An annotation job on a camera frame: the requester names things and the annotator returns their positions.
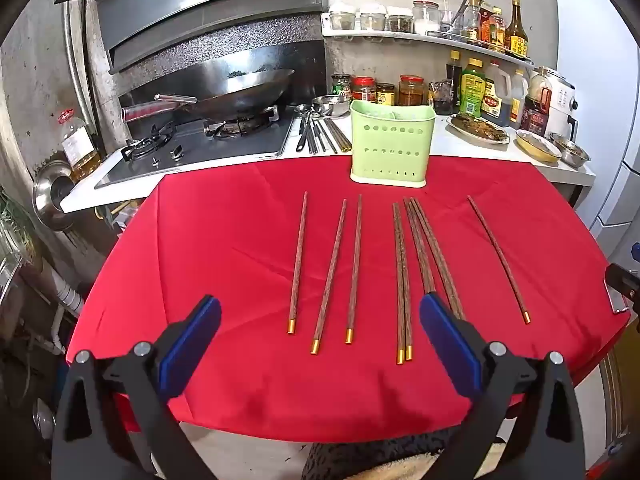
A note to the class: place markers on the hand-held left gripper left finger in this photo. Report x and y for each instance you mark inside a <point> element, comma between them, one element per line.
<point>192,345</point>

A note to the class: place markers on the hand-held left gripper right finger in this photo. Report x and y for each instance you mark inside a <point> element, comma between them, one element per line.
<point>450,345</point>

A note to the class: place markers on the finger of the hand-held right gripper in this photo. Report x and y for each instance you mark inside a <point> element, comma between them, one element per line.
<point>636,252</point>
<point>620,280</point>

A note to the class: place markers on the green plastic chopstick holder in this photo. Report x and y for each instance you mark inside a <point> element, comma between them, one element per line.
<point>390,160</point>

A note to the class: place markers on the red tablecloth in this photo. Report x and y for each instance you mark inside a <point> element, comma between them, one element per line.
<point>225,260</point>

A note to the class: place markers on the steel bowl with food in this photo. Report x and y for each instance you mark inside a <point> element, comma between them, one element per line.
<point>570,150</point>

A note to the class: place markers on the white drain pipe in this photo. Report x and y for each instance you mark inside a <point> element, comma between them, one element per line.
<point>65,295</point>

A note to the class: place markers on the yellow rimmed steel bowl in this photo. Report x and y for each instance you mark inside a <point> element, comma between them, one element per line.
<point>537,146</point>

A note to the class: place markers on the dark patterned cushion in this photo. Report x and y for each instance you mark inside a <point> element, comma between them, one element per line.
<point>360,460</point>

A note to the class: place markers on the white kitchen appliance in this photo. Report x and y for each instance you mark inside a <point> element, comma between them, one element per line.
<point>564,97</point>

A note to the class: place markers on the white refrigerator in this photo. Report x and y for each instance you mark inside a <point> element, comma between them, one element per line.
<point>595,85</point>

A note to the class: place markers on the dark bottle red label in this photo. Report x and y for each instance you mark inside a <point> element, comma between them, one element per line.
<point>536,110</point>

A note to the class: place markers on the white vinegar jug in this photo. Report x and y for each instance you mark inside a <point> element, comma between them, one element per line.
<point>518,100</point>

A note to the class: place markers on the steel gas stove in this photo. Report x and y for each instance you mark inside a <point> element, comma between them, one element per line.
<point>225,147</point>

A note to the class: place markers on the plate of cooked food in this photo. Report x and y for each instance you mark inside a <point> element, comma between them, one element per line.
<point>477,127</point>

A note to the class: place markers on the steel pot lid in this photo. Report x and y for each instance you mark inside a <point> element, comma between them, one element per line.
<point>47,200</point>

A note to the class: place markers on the large sauce jug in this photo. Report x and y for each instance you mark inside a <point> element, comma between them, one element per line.
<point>496,97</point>

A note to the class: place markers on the plastic cooking oil bottle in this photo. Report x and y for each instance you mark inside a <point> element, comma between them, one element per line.
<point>80,150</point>

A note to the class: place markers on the green plastic bottle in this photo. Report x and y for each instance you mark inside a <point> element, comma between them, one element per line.
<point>472,90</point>

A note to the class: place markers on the bundle of steel chopsticks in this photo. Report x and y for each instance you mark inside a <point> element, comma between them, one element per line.
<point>327,135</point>

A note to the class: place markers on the dark glass container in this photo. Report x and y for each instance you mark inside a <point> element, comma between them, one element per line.
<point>442,100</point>

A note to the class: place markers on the steel ladle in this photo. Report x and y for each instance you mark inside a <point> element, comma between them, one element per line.
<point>303,125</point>

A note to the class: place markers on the dark sauce bottle yellow label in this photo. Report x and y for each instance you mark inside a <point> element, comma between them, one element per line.
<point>516,35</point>

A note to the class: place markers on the slim soy sauce bottle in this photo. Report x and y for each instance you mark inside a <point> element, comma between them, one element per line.
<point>453,72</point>

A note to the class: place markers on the red lid brown paste jar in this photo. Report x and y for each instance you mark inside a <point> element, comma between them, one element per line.
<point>411,91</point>

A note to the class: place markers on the small brown sauce jar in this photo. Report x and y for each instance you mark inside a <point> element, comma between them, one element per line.
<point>385,95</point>

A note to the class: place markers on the steel wok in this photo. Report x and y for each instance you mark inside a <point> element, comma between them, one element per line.
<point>235,90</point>

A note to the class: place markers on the red seasoning bottle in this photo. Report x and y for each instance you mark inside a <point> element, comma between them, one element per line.
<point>493,32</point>

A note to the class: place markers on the empty steel bowl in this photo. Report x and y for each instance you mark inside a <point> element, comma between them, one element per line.
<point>331,105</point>

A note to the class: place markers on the red lid sauce jar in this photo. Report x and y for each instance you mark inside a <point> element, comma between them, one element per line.
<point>363,91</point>

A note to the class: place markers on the clear seasoning bottle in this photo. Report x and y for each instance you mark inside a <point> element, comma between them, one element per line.
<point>471,22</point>

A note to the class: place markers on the glass cup with spoons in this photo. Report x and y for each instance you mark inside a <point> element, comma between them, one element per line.
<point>452,22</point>

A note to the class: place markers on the clear glass jar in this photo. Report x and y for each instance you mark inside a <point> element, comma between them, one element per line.
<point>426,20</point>

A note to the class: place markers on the spice jar white lid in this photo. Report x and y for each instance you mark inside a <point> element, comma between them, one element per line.
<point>400,22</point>
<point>344,20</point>
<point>373,20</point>

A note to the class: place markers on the steel range hood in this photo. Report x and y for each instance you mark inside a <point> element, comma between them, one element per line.
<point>200,10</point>

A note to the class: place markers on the metal wall pipe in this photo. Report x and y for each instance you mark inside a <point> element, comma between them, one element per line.
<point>80,60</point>

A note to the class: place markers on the white wall shelf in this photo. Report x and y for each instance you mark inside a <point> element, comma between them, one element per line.
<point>400,36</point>

